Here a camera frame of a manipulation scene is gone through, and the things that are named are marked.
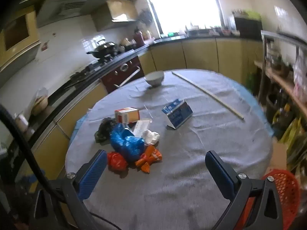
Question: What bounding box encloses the dark bag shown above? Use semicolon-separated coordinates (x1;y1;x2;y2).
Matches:
95;117;118;145

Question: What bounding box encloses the black gas stove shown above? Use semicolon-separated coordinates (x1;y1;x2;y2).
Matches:
69;57;125;82

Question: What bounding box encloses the red plastic basket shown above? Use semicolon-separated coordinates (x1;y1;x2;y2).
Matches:
245;169;301;230

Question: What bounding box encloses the orange and white box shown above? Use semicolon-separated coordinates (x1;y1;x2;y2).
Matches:
114;107;140;124

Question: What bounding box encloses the dark red built-in oven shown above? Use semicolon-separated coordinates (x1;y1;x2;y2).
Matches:
101;56;144;94

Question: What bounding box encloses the brown bowl in plastic bag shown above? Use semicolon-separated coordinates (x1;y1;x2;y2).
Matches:
31;87;50;115

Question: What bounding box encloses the black kitchen countertop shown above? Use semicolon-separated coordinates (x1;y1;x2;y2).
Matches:
14;35;240;144

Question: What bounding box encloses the grey tablecloth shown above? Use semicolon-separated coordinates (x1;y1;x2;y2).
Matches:
65;69;274;230

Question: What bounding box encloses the orange snack wrapper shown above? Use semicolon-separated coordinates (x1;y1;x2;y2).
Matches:
135;146;163;173

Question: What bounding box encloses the white paper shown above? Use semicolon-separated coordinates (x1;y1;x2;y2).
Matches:
143;129;160;146

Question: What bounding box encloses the long wooden stick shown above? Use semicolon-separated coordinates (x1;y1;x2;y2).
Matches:
172;71;245;120

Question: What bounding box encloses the red thermos bottle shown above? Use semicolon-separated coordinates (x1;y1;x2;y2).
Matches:
134;27;145;48

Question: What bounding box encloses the black microwave oven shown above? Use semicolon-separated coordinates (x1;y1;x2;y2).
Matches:
234;17;263;39

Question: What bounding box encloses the metal and wood shelf rack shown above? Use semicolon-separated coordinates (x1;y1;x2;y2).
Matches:
254;30;307;149

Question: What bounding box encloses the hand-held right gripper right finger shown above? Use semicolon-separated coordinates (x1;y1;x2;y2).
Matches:
205;150;285;230

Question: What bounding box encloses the yellow glass-door wall cabinet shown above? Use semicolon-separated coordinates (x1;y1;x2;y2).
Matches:
0;7;41;77

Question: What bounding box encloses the blue and white carton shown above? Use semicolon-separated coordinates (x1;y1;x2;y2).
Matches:
161;99;193;130

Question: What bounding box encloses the black wok with lid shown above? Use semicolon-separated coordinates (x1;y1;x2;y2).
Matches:
87;41;116;58

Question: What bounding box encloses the thick black cable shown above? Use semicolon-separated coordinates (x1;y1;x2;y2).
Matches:
0;103;79;230

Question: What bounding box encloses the blue plastic bag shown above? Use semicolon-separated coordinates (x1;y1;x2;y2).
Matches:
110;123;145;162

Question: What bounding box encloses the steel range hood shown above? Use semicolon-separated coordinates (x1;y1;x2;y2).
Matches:
20;0;137;28

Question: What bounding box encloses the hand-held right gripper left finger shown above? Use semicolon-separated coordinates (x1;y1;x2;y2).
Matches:
29;150;108;230

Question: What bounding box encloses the white ceramic bowl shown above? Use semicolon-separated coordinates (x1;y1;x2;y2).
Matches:
144;71;165;87

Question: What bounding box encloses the green cloth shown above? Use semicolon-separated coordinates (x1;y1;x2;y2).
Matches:
245;10;261;20

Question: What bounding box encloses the small yellow wall cabinet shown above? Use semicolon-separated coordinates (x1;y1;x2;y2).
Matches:
92;0;137;31

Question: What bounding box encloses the green bottle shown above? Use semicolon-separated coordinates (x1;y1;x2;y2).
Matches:
247;73;257;94

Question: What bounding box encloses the red wrapper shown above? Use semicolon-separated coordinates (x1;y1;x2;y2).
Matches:
107;151;128;172

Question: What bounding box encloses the kitchen window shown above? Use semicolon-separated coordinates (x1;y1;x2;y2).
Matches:
144;0;226;35

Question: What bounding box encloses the blue table underlay cloth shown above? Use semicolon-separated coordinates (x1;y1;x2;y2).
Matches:
69;79;275;146

